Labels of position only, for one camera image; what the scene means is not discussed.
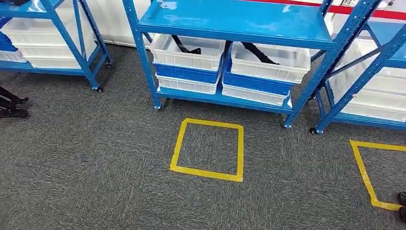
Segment white plastic crate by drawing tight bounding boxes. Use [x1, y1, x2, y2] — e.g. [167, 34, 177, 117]
[149, 34, 226, 72]
[221, 83, 291, 107]
[14, 39, 97, 60]
[341, 38, 406, 96]
[329, 76, 406, 123]
[0, 8, 96, 48]
[230, 41, 312, 84]
[155, 73, 221, 95]
[23, 54, 85, 69]
[0, 49, 28, 63]

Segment blue plastic crate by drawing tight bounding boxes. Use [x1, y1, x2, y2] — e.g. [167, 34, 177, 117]
[153, 62, 223, 84]
[223, 55, 295, 96]

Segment yellow floor tape square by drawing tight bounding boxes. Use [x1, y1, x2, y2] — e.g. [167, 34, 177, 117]
[350, 139, 406, 211]
[169, 118, 244, 183]

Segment black plastic part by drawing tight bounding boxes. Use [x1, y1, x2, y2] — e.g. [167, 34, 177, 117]
[241, 42, 280, 65]
[171, 34, 202, 55]

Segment blue metal shelf rack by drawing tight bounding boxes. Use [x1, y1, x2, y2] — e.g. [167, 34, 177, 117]
[0, 0, 113, 93]
[122, 0, 383, 129]
[309, 20, 406, 135]

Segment black stand legs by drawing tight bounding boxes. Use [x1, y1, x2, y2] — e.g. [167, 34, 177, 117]
[0, 85, 30, 120]

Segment black robot foot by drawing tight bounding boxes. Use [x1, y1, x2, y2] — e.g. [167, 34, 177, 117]
[398, 191, 406, 223]

